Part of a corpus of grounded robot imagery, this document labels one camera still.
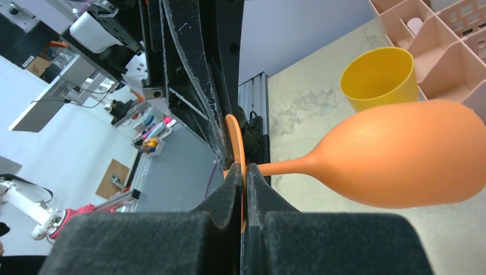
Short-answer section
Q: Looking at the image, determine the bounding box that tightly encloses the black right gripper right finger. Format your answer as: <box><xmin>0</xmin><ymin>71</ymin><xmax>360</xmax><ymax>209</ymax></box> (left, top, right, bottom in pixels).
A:
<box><xmin>245</xmin><ymin>163</ymin><xmax>433</xmax><ymax>274</ymax></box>

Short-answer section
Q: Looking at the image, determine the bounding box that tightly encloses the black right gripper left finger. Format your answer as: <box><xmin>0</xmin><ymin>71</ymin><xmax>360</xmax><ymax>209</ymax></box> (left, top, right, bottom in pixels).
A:
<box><xmin>40</xmin><ymin>164</ymin><xmax>242</xmax><ymax>274</ymax></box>

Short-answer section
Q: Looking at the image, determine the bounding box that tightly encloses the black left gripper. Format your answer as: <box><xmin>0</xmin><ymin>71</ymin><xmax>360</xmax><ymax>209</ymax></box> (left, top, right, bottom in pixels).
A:
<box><xmin>61</xmin><ymin>0</ymin><xmax>244</xmax><ymax>169</ymax></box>

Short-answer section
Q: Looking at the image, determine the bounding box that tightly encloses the orange wine glass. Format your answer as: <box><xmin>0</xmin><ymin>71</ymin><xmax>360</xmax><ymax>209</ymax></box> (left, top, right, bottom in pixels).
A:
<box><xmin>222</xmin><ymin>99</ymin><xmax>486</xmax><ymax>234</ymax></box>

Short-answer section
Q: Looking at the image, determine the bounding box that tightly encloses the yellow front wine glass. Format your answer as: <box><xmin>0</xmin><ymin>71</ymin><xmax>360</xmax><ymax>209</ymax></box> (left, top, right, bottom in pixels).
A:
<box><xmin>339</xmin><ymin>47</ymin><xmax>419</xmax><ymax>112</ymax></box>

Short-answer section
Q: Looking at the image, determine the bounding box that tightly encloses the pink plastic file organizer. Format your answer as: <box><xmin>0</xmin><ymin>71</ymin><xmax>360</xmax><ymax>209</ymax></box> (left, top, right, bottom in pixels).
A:
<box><xmin>370</xmin><ymin>0</ymin><xmax>485</xmax><ymax>120</ymax></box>

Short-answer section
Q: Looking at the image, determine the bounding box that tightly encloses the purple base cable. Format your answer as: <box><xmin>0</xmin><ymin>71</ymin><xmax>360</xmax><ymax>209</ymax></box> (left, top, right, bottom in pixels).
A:
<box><xmin>204</xmin><ymin>161</ymin><xmax>219</xmax><ymax>200</ymax></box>

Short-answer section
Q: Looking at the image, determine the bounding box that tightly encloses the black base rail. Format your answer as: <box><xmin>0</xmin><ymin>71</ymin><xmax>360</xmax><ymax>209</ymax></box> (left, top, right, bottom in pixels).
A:
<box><xmin>237</xmin><ymin>72</ymin><xmax>271</xmax><ymax>187</ymax></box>

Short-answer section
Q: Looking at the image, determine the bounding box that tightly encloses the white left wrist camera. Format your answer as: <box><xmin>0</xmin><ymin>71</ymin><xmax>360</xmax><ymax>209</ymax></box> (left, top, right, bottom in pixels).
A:
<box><xmin>69</xmin><ymin>12</ymin><xmax>123</xmax><ymax>54</ymax></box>

